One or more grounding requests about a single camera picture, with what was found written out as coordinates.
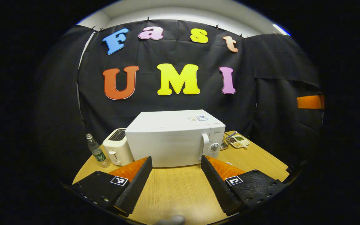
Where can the clear plastic water bottle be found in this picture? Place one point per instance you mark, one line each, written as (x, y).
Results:
(97, 153)

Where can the white toaster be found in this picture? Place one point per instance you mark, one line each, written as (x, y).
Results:
(117, 150)

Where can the white microwave oven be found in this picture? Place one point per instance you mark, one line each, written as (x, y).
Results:
(167, 140)

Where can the white divided condiment dish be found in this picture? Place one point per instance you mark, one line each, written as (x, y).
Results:
(239, 142)

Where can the metal mesh utensil holder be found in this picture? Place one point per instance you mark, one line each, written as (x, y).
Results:
(225, 145)

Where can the black backdrop cloth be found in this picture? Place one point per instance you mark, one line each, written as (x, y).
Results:
(173, 53)

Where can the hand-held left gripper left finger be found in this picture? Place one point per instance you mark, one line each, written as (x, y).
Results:
(136, 187)

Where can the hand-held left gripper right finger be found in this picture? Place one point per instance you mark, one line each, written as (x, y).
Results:
(219, 187)

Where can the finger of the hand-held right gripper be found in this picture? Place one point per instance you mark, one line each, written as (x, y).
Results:
(309, 102)

